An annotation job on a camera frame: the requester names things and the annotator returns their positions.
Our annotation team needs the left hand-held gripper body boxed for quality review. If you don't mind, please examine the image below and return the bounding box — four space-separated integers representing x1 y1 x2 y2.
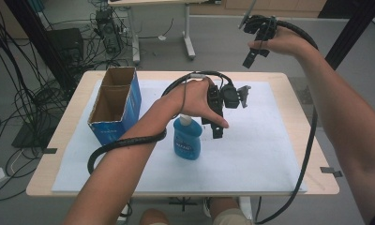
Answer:
207 83 252 120

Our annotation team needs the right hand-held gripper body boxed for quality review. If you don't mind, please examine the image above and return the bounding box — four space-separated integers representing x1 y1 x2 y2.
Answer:
237 0 278 43

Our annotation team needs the blue plastic bottle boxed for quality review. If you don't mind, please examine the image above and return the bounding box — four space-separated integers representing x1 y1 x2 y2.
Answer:
172 113 203 161

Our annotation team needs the blue cardboard box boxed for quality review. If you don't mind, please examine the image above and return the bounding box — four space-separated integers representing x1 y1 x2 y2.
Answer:
87 66 143 146

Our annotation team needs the person's left hand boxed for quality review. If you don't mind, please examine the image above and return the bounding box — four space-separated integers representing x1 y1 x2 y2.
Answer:
168 78 230 129

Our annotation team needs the person's right hand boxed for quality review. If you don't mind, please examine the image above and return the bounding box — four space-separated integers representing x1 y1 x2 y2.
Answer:
247 26 320 60

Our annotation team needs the wooden cabinet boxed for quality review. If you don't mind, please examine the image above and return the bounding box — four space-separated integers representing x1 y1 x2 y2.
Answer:
188 0 328 19

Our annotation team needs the white table mat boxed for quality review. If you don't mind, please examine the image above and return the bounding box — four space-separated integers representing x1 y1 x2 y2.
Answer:
51 79 308 194

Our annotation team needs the white desk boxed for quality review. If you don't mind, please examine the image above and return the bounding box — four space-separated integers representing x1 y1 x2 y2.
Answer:
107 0 222 65

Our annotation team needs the black table base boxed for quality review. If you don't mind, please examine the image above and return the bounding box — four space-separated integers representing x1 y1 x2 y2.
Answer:
169 196 199 212

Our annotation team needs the person's right leg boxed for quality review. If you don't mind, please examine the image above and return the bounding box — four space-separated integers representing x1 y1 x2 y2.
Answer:
209 197 253 225

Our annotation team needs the person's left knee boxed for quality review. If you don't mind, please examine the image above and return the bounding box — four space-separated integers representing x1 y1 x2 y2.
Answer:
140 208 170 225

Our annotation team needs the black box case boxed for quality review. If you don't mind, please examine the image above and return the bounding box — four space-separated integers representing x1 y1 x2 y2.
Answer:
46 27 84 64

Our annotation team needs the black floor plate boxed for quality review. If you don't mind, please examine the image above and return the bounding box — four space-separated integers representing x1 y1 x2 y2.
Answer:
11 115 62 149

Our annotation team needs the thin grey cable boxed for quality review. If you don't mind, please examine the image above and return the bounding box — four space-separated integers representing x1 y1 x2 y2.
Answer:
179 73 205 119

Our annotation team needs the black stand post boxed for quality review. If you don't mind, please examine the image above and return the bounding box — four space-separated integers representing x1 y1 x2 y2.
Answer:
4 0 76 93
324 0 375 70

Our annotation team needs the black corrugated right gripper cable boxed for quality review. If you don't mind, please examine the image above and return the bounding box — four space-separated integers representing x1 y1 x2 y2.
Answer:
255 19 320 225

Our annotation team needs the tangle of black cables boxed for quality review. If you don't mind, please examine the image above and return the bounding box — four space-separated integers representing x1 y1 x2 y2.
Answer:
0 0 130 203

